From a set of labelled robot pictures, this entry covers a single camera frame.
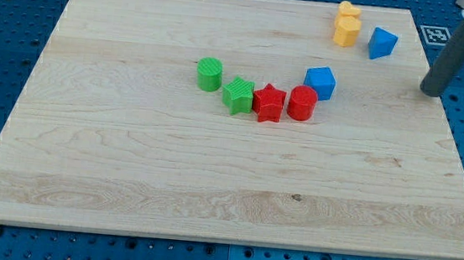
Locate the blue triangle block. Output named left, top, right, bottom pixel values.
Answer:
left=368, top=28, right=399, bottom=59

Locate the wooden board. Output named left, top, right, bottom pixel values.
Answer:
left=0, top=0, right=464, bottom=260

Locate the green star block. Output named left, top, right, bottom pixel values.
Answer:
left=222, top=76, right=254, bottom=115

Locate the red star block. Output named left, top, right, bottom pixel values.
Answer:
left=252, top=84, right=287, bottom=123

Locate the green cylinder block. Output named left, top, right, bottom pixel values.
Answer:
left=196, top=57, right=223, bottom=92

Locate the red cylinder block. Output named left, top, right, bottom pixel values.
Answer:
left=287, top=85, right=318, bottom=121

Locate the blue cube block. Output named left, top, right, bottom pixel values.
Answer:
left=304, top=66, right=336, bottom=101

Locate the yellow hexagon block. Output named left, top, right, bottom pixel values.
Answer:
left=332, top=16, right=362, bottom=47

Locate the yellow heart block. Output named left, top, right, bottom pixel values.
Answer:
left=334, top=0, right=362, bottom=25

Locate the white fiducial marker tag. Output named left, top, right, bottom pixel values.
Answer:
left=420, top=25, right=451, bottom=46

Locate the grey cylindrical pointer rod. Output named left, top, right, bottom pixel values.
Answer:
left=420, top=20, right=464, bottom=97

